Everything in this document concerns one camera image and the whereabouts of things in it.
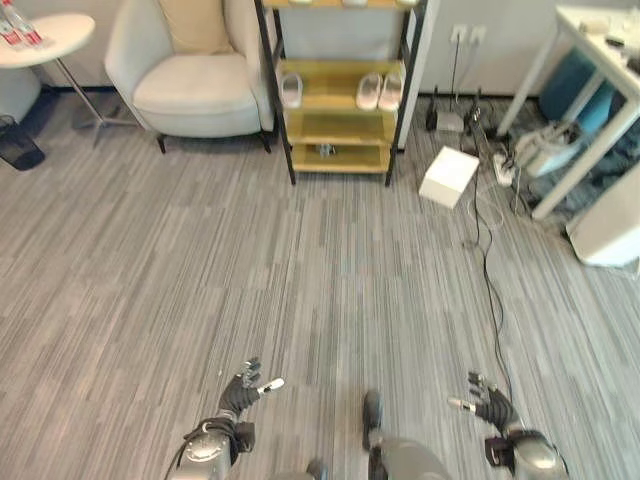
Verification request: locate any black mesh waste bin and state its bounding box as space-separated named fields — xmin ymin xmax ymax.
xmin=0 ymin=114 xmax=46 ymax=172

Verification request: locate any black-framed yellow shoe rack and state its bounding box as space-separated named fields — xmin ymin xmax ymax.
xmin=253 ymin=0 xmax=430 ymax=188

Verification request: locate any long black floor cable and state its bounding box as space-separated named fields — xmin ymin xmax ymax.
xmin=462 ymin=107 xmax=514 ymax=396

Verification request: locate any white cardboard box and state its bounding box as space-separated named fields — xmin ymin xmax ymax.
xmin=418 ymin=146 xmax=480 ymax=210

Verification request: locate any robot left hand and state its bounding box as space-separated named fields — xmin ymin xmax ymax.
xmin=218 ymin=356 xmax=286 ymax=416

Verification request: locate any red-labelled water bottle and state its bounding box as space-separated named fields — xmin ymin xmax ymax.
xmin=3 ymin=6 xmax=44 ymax=49
xmin=0 ymin=8 xmax=25 ymax=49

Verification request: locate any cream upholstered armchair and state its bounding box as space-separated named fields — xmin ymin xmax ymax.
xmin=103 ymin=0 xmax=278 ymax=154

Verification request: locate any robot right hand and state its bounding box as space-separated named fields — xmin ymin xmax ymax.
xmin=447 ymin=370 xmax=522 ymax=430

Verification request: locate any blue bag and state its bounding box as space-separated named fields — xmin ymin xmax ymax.
xmin=539 ymin=52 xmax=626 ymax=132

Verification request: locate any round white side table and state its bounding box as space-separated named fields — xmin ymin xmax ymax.
xmin=0 ymin=12 xmax=126 ymax=132

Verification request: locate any white power strip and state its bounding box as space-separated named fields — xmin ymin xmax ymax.
xmin=492 ymin=152 xmax=516 ymax=186

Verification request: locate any white cabinet corner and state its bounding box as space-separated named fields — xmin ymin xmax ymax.
xmin=565 ymin=185 xmax=640 ymax=269

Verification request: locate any white desk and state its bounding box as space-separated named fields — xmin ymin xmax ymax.
xmin=497 ymin=3 xmax=640 ymax=221

